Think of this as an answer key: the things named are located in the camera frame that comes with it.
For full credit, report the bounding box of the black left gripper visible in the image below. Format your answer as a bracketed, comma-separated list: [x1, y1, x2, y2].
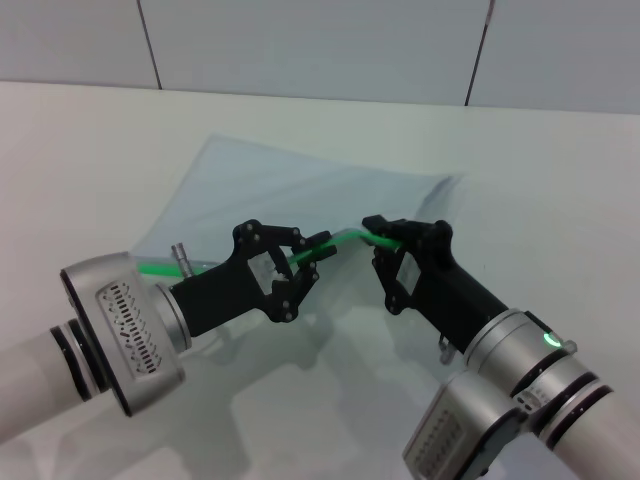
[169, 218, 337, 339]

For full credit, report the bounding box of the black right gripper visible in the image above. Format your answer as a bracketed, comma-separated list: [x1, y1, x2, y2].
[362, 215, 509, 351]

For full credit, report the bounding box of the transparent green-zip document bag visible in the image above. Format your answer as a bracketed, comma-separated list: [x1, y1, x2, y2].
[130, 132, 469, 321]

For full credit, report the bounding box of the silver left connector plug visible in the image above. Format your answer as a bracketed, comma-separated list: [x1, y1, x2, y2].
[170, 242, 197, 277]

